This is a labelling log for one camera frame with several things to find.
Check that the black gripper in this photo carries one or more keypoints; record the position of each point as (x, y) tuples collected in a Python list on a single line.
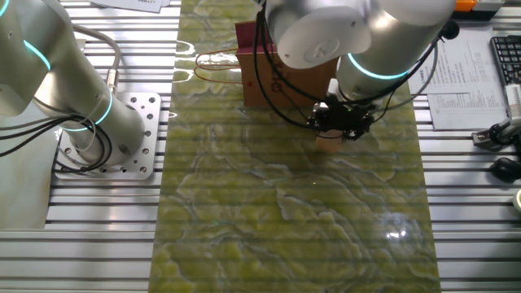
[(346, 117)]

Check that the small wooden cube block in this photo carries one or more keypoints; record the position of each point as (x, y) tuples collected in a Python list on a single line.
[(329, 142)]

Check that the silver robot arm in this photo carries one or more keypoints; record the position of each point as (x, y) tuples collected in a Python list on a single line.
[(386, 24)]

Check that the Costa brown red paper bag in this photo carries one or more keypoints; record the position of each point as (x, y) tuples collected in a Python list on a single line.
[(313, 79)]

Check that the green marble pattern mat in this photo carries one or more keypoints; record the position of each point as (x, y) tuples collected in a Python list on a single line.
[(285, 203)]

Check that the white printed paper sheet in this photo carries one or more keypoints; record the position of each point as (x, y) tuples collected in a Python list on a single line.
[(464, 114), (165, 2), (130, 4), (468, 61)]

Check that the black keyboard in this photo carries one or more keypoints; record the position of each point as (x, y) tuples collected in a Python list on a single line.
[(509, 57)]

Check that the orange and grey device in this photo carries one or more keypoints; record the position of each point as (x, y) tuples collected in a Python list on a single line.
[(484, 5)]

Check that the pale round tape roll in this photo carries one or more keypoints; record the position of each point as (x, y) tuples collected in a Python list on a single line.
[(517, 200)]

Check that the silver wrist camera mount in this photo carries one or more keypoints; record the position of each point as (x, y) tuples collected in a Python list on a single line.
[(333, 91)]

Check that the black round camera plug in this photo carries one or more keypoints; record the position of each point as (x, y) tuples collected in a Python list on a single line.
[(450, 29)]

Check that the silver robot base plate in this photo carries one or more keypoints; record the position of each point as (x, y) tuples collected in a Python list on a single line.
[(154, 138)]

